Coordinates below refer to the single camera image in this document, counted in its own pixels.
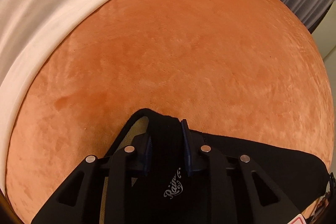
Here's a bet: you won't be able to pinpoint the orange plush blanket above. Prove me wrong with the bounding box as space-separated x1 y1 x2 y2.
6 0 334 223

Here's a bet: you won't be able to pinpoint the black pants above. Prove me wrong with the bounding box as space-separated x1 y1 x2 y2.
106 109 333 223

